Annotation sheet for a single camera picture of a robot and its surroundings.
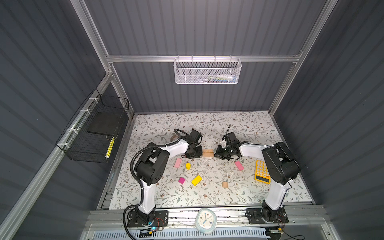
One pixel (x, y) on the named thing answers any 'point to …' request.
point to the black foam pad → (105, 123)
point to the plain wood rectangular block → (208, 152)
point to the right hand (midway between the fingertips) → (215, 155)
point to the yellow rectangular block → (196, 180)
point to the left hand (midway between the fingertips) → (200, 155)
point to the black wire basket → (88, 137)
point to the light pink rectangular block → (178, 162)
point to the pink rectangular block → (239, 165)
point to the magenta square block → (181, 180)
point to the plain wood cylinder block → (225, 184)
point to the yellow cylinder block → (188, 166)
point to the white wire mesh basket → (207, 70)
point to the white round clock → (206, 221)
